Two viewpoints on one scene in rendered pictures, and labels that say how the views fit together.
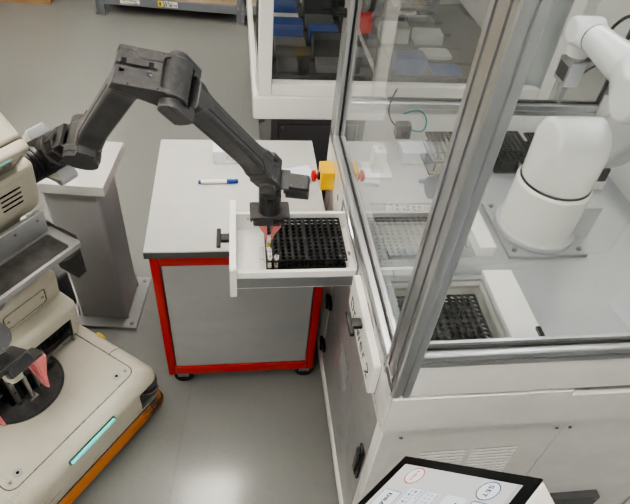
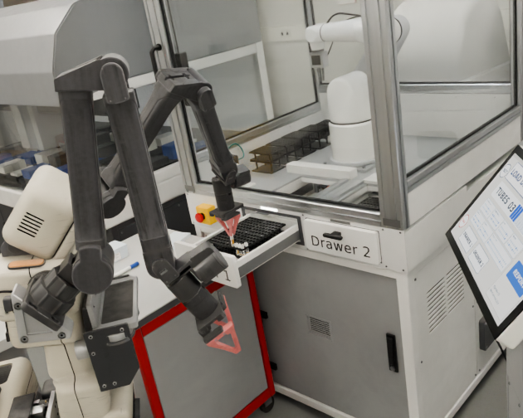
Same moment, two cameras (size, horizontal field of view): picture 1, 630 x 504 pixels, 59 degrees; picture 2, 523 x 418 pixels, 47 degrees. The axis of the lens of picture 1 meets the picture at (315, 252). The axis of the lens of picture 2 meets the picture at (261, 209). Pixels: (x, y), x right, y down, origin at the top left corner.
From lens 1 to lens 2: 1.17 m
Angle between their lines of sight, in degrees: 36
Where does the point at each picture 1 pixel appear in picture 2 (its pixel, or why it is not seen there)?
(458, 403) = (429, 221)
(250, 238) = not seen: hidden behind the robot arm
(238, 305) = (207, 350)
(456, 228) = (393, 70)
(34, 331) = (127, 389)
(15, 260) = (108, 303)
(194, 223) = (142, 294)
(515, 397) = (448, 204)
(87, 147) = (120, 186)
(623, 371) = (476, 160)
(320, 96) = not seen: hidden behind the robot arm
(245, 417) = not seen: outside the picture
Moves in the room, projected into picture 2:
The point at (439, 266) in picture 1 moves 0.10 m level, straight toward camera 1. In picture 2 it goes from (394, 99) to (415, 104)
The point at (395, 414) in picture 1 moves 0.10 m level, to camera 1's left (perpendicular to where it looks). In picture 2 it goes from (408, 248) to (386, 260)
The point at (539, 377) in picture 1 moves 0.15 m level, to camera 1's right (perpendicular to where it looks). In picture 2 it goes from (451, 180) to (478, 167)
